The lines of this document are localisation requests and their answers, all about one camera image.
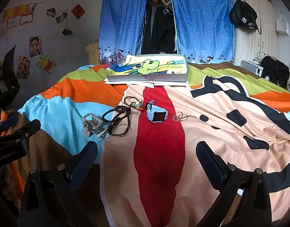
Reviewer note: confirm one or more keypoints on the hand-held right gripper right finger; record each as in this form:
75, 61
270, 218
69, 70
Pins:
211, 165

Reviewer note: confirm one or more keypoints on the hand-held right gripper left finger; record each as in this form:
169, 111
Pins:
84, 160

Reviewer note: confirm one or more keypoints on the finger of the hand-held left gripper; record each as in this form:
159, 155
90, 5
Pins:
7, 124
28, 128

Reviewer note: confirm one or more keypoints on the grey hair claw clip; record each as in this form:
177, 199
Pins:
94, 124

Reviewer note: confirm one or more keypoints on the white smart watch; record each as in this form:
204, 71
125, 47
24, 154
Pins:
156, 115

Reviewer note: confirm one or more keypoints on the white shallow box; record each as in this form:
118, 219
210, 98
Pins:
159, 76

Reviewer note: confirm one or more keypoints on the colourful printed blanket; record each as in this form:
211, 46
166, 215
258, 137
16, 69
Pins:
230, 113

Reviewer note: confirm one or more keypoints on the cartoon family poster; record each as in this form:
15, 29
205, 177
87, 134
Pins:
23, 67

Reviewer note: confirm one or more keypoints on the yellow bear poster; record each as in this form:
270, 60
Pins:
46, 63

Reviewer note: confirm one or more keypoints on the cartoon character poster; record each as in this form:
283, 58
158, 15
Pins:
36, 46

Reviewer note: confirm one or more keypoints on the white paper sheets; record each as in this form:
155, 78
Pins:
145, 84

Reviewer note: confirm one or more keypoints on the wooden cabinet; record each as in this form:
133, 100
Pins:
92, 52

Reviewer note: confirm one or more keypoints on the green hanging ornament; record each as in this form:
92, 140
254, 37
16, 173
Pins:
66, 31

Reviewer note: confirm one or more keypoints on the grey crumpled wrapper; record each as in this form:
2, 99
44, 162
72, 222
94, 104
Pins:
122, 62

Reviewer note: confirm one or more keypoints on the white storage box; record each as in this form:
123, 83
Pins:
250, 67

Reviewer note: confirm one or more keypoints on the cartoon picture sheet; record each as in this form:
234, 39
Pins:
147, 66

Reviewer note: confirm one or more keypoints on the pile of dark clothes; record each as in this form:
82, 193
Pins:
276, 72

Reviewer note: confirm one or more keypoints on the red square paper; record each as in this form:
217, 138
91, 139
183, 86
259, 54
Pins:
78, 11

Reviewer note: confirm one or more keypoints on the white wardrobe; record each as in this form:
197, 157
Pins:
265, 42

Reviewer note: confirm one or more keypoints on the hanging dark clothes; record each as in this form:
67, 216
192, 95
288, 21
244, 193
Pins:
159, 26

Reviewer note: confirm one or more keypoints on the black tote bag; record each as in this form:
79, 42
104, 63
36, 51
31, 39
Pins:
244, 16

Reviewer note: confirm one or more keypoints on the white paper bag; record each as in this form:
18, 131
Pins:
282, 26

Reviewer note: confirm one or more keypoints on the group of wall certificates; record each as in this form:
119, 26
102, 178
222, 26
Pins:
19, 14

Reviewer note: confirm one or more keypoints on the small wall photo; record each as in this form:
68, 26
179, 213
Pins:
51, 12
61, 18

